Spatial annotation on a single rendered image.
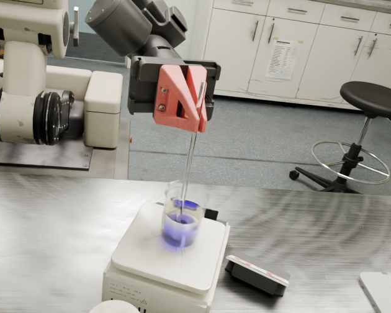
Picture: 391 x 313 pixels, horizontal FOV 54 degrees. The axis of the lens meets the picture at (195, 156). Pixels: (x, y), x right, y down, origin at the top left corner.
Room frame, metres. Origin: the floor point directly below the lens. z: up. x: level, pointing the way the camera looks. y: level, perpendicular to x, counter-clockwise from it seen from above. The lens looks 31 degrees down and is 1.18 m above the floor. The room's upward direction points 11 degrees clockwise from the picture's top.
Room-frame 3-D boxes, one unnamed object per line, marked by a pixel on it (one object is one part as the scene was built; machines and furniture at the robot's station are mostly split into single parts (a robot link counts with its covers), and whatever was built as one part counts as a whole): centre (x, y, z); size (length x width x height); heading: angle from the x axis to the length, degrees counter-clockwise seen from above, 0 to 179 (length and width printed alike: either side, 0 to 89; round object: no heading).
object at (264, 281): (0.40, -0.12, 0.77); 0.09 x 0.06 x 0.04; 70
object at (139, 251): (0.35, 0.01, 0.83); 0.12 x 0.12 x 0.01; 82
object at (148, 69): (0.37, 0.03, 1.01); 0.09 x 0.07 x 0.07; 25
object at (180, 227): (0.36, 0.00, 0.87); 0.06 x 0.05 x 0.08; 136
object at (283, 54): (2.92, -0.51, 0.40); 0.24 x 0.01 x 0.30; 103
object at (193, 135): (0.34, 0.01, 0.95); 0.01 x 0.01 x 0.20
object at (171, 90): (0.38, 0.01, 1.01); 0.09 x 0.07 x 0.07; 24
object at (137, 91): (0.44, 0.05, 1.01); 0.10 x 0.07 x 0.07; 115
